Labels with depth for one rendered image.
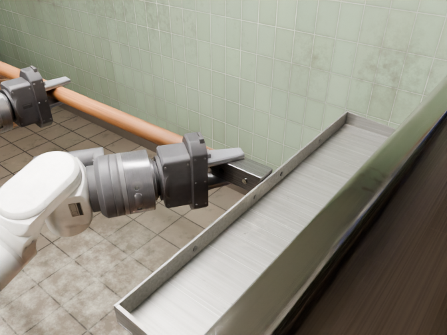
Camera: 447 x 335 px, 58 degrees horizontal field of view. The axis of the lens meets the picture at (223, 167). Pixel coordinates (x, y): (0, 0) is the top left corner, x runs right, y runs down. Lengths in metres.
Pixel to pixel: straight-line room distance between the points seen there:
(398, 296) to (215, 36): 2.10
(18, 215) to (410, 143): 0.42
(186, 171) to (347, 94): 1.42
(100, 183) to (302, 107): 1.59
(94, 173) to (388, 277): 0.43
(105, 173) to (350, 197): 0.40
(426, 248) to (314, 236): 0.07
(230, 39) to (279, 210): 1.69
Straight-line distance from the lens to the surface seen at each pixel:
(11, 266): 0.54
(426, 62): 1.76
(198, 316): 0.43
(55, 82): 0.90
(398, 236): 0.22
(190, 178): 0.57
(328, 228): 0.17
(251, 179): 0.57
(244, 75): 2.17
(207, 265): 0.48
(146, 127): 0.70
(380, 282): 0.19
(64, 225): 0.60
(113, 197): 0.54
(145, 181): 0.54
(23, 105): 0.87
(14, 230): 0.52
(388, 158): 0.23
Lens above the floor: 1.55
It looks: 34 degrees down
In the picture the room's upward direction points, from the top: straight up
